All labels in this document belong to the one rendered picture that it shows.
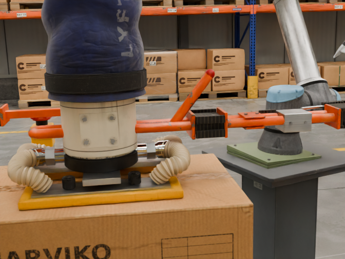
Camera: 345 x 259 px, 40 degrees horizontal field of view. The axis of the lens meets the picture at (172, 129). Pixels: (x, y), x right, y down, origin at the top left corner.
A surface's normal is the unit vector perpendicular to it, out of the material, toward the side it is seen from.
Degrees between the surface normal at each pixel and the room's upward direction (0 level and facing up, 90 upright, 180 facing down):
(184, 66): 93
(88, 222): 90
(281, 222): 90
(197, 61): 92
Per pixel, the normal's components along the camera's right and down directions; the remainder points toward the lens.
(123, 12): 0.72, 0.41
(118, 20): 0.45, 0.47
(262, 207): -0.88, 0.12
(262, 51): 0.14, 0.21
